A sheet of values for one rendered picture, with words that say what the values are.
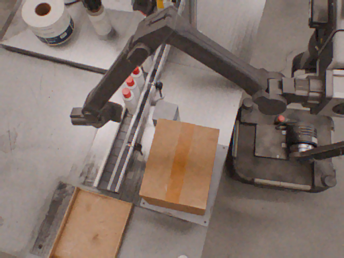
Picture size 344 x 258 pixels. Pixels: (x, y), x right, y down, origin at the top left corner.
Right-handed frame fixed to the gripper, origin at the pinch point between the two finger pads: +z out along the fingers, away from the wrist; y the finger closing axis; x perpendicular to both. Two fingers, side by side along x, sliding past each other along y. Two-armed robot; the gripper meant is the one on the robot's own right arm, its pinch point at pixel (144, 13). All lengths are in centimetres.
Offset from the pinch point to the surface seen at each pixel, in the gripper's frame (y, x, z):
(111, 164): 70, 5, 13
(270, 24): -86, 67, 100
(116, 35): 6.3, -14.8, 14.1
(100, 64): 23.7, -17.2, 14.1
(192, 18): -3.6, 22.2, 0.4
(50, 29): 17.7, -41.4, 2.9
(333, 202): 41, 131, 98
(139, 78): 33.3, 8.2, -1.2
